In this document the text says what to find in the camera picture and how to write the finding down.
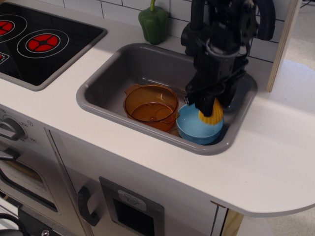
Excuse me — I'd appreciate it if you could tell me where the black toy stovetop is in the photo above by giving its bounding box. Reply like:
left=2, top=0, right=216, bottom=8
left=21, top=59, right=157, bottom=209
left=0, top=1, right=107, bottom=91

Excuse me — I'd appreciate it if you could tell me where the dark grey faucet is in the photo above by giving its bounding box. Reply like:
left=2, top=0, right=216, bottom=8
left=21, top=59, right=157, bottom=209
left=181, top=0, right=276, bottom=56

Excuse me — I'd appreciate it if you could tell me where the wooden side panel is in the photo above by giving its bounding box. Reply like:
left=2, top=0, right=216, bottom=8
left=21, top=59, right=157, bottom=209
left=266, top=0, right=302, bottom=92

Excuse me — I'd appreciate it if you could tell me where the grey oven knob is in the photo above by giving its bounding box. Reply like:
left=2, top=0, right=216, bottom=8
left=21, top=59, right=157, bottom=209
left=0, top=118, right=25, bottom=141

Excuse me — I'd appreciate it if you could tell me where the yellow toy corn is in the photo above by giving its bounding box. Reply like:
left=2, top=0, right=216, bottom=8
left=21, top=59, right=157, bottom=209
left=198, top=98, right=223, bottom=125

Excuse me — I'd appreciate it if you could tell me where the orange transparent pot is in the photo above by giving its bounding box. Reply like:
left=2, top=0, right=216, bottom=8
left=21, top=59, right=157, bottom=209
left=124, top=84, right=180, bottom=132

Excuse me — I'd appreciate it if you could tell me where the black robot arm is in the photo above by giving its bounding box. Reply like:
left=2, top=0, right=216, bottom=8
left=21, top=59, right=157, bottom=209
left=181, top=0, right=259, bottom=118

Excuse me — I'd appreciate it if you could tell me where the grey sink basin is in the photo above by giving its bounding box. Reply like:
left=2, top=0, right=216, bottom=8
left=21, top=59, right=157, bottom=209
left=76, top=43, right=257, bottom=155

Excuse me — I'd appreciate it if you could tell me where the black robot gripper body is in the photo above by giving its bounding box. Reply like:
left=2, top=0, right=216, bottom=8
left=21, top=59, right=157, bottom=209
left=185, top=44, right=249, bottom=106

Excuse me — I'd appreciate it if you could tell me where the grey dispenser panel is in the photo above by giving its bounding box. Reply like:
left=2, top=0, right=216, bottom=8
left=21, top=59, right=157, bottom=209
left=99, top=177, right=165, bottom=236

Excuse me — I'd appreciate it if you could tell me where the blue bowl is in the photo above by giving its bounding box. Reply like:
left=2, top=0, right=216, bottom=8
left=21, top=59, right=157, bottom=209
left=176, top=105, right=224, bottom=145

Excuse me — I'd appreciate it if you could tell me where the black cabinet door handle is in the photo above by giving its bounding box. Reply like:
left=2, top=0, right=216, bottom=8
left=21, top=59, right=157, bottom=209
left=77, top=186, right=99, bottom=226

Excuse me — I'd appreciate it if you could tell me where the green toy bell pepper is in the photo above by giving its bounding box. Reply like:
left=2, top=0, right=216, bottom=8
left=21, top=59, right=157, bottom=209
left=138, top=0, right=168, bottom=45

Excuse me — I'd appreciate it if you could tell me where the grey oven door handle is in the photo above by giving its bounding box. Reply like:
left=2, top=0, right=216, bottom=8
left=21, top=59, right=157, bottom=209
left=0, top=148, right=20, bottom=161

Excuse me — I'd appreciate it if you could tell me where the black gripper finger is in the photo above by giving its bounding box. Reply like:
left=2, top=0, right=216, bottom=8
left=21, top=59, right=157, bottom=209
left=195, top=92, right=216, bottom=117
left=218, top=76, right=241, bottom=108

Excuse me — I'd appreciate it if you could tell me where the oven door with window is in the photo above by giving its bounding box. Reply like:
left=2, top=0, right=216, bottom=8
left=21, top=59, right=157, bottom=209
left=0, top=138, right=85, bottom=236

